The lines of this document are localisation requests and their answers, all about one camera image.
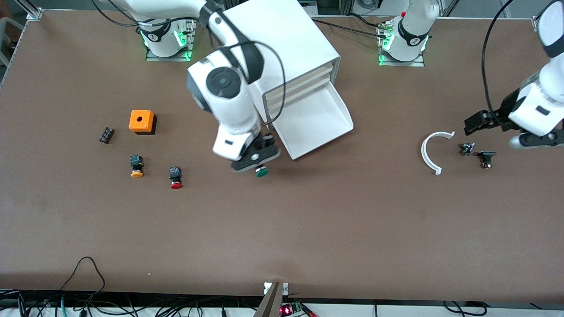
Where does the thin black looped cable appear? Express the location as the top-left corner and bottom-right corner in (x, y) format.
(59, 257), (106, 293)

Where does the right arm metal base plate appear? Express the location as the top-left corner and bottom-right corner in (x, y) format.
(145, 18), (197, 62)

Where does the white curved plastic arc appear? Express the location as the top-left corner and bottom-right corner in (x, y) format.
(421, 131), (456, 176)

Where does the black cable across table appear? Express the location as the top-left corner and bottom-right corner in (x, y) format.
(311, 18), (390, 39)

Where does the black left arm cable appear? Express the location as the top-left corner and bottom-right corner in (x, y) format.
(482, 0), (514, 116)

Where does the grey camera stand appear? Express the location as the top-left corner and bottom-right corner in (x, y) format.
(253, 282), (289, 317)

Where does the white closed drawer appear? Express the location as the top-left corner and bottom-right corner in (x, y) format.
(268, 83), (329, 117)
(266, 73), (331, 109)
(263, 62), (333, 100)

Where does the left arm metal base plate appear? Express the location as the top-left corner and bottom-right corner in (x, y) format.
(378, 22), (426, 67)

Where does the white drawer cabinet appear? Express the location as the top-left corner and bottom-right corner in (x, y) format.
(219, 0), (341, 129)

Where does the orange box with hole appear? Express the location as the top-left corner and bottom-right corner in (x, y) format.
(129, 110), (157, 135)

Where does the black switch part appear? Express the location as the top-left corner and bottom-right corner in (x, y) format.
(477, 151), (497, 169)

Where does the red push button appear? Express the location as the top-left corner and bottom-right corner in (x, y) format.
(169, 166), (184, 190)

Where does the circuit board with red light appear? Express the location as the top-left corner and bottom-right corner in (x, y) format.
(280, 301), (318, 317)

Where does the white drawer with button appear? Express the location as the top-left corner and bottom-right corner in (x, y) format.
(270, 84), (354, 160)

